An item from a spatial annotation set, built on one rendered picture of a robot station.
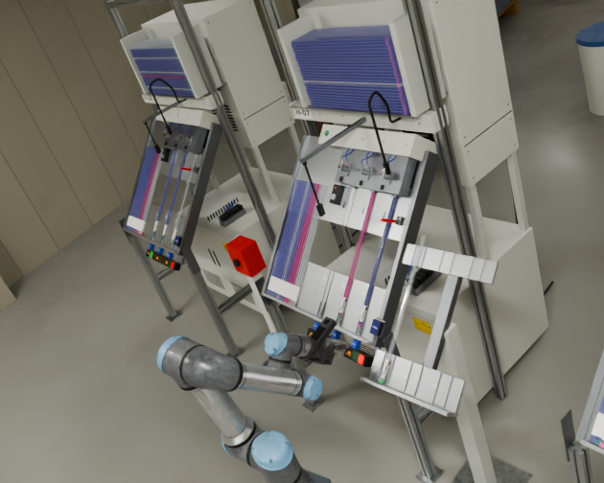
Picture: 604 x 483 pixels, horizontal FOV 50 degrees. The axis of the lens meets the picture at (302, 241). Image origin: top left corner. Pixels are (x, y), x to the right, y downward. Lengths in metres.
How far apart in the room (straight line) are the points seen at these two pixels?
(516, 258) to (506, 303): 0.20
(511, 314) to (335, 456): 0.99
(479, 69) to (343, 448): 1.70
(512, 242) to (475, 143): 0.54
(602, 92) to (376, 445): 3.21
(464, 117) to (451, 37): 0.29
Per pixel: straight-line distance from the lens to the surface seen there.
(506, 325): 2.97
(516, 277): 2.93
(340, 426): 3.14
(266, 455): 2.06
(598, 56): 5.10
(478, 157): 2.55
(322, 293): 2.57
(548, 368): 3.17
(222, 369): 1.82
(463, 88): 2.44
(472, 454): 2.60
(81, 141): 6.35
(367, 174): 2.40
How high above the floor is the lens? 2.21
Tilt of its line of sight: 29 degrees down
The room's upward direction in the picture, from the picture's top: 21 degrees counter-clockwise
